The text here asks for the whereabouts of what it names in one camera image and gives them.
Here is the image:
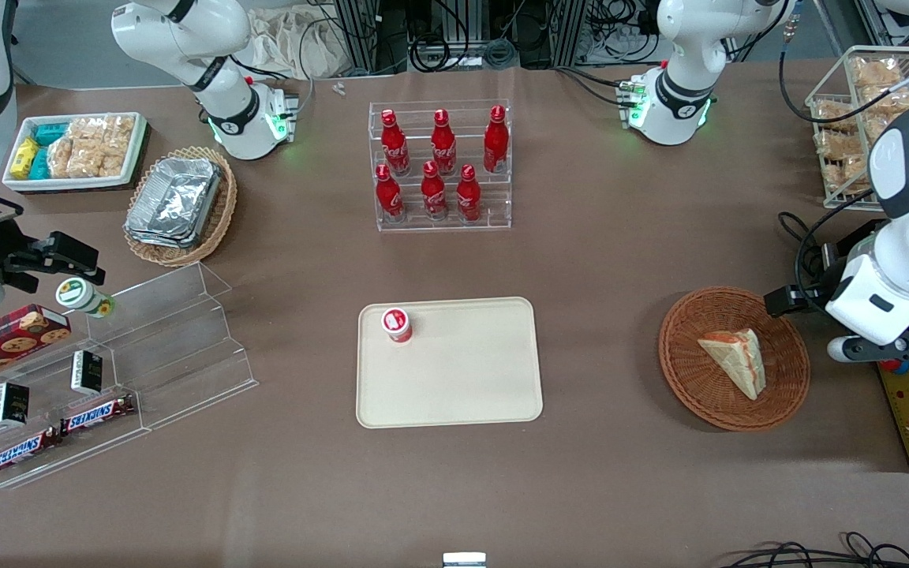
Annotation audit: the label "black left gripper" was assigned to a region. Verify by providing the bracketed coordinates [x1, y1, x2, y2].
[764, 285, 828, 319]

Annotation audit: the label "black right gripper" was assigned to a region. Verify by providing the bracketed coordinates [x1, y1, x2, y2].
[0, 232, 107, 290]

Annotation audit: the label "triangle sandwich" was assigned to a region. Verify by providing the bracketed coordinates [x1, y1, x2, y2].
[697, 327, 768, 402]

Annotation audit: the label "white rectangular snack tray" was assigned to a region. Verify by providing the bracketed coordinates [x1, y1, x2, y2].
[2, 112, 148, 193]

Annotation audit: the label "brown round wicker basket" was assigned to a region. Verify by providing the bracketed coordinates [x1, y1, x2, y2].
[657, 286, 812, 432]

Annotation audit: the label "light oval wicker basket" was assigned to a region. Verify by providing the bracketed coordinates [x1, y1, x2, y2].
[122, 145, 239, 268]

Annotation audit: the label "beige plastic tray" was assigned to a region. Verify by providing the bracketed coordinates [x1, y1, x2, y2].
[356, 297, 544, 430]

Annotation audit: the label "green lidded cup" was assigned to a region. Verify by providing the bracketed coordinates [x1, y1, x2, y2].
[55, 277, 117, 320]

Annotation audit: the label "black countertop appliance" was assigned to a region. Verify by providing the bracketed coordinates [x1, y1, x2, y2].
[821, 218, 909, 473]

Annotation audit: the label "clear rice cracker bag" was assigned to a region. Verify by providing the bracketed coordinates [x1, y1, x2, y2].
[47, 135, 77, 180]
[99, 115, 137, 179]
[67, 117, 106, 180]

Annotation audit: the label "small black box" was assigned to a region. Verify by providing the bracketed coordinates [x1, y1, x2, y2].
[69, 349, 105, 396]
[0, 381, 32, 429]

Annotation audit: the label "red tartan cookie box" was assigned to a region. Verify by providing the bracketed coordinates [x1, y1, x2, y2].
[0, 304, 73, 394]

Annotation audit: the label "stacked aluminium foil trays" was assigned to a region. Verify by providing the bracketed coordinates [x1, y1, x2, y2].
[124, 156, 223, 250]

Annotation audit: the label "yellow snack packet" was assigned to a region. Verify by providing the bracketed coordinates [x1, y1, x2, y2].
[10, 137, 39, 181]

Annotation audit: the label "bagged fried snack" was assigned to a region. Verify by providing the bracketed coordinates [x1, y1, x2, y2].
[815, 129, 867, 160]
[851, 56, 903, 88]
[824, 157, 872, 196]
[813, 99, 859, 133]
[859, 84, 909, 116]

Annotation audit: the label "clear acrylic stepped shelf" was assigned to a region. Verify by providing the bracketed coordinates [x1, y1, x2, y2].
[82, 262, 260, 433]
[0, 331, 152, 491]

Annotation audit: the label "snickers chocolate bar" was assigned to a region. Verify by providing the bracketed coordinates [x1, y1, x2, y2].
[59, 394, 138, 437]
[0, 425, 62, 479]

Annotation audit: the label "beige cloth bag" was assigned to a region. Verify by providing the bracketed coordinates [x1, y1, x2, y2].
[247, 6, 346, 80]

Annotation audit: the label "clear acrylic bottle rack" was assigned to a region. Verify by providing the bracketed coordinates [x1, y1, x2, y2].
[368, 99, 513, 233]

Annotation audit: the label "red cola bottle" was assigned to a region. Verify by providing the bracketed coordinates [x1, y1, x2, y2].
[430, 108, 458, 177]
[420, 159, 450, 222]
[375, 163, 406, 222]
[380, 108, 413, 178]
[455, 163, 483, 223]
[483, 104, 511, 175]

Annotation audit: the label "red lidded cup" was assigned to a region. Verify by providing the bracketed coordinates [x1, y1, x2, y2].
[380, 307, 414, 345]

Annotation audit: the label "left wrist mount bracket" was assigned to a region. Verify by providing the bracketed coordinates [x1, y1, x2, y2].
[827, 330, 909, 364]

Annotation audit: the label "black appliance power cable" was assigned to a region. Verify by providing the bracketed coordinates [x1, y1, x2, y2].
[776, 188, 875, 316]

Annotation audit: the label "white wire rack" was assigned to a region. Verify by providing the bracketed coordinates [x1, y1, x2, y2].
[805, 45, 909, 211]

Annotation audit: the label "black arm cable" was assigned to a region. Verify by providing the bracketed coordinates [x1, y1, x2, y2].
[777, 16, 909, 125]

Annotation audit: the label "black floor cables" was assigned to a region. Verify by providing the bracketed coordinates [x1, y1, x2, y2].
[719, 530, 909, 568]

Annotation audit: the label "black base cables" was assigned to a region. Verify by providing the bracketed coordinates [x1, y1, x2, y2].
[554, 65, 638, 108]

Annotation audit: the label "coiled grey cable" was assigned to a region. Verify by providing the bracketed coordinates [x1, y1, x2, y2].
[484, 36, 520, 69]

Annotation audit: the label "coiled black cable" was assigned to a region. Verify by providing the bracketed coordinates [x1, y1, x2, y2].
[410, 33, 473, 73]

